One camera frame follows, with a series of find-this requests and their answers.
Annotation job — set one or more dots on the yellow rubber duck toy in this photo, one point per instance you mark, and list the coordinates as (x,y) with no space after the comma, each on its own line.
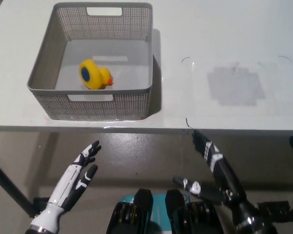
(94,78)

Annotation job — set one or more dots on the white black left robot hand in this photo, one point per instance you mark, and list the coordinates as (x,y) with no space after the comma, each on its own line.
(62,185)

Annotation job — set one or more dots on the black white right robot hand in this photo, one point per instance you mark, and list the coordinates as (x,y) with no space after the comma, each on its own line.
(224,175)

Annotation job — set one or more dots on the black teal robot body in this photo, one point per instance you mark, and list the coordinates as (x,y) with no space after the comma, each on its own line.
(141,212)

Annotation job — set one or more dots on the black floor foot plate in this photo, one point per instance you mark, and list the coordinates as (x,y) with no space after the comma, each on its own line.
(276,209)
(40,204)

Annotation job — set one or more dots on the grey perforated plastic basket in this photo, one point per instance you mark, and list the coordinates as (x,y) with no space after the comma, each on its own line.
(134,56)

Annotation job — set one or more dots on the black table leg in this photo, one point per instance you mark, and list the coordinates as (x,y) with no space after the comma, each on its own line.
(12,185)

